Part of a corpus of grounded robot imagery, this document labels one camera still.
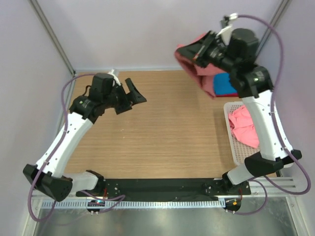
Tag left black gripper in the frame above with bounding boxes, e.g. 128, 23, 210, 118
103, 79, 146, 115

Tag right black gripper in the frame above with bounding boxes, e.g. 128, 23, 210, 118
177, 31, 238, 75

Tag salmon pink t-shirt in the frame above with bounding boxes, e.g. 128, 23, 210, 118
174, 44, 226, 98

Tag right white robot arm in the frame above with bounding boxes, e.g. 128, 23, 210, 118
176, 28, 302, 195

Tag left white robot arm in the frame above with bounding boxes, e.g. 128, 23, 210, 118
23, 71, 147, 202

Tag folded blue t-shirt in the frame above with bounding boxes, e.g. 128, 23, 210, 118
213, 73, 237, 95

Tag folded red t-shirt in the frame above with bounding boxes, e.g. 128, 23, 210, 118
216, 93, 238, 97

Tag bright pink t-shirt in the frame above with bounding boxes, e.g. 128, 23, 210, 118
228, 105, 259, 148

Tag white plastic basket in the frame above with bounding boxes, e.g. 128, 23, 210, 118
223, 101, 260, 165

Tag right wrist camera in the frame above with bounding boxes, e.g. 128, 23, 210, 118
216, 13, 239, 46

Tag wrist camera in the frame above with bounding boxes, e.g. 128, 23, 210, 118
216, 13, 239, 46
108, 69, 121, 86

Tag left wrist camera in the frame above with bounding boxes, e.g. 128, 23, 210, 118
108, 69, 121, 86

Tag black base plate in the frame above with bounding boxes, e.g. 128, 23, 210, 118
87, 178, 251, 199

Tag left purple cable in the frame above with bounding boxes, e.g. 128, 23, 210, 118
27, 73, 126, 222

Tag purple cable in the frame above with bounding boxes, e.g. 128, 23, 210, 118
232, 14, 311, 216
27, 73, 126, 222

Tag white slotted cable duct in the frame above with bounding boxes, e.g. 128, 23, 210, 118
55, 199, 225, 210

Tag aluminium frame rail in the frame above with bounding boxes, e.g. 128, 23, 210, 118
29, 177, 300, 201

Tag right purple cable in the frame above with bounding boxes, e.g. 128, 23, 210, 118
232, 14, 311, 216

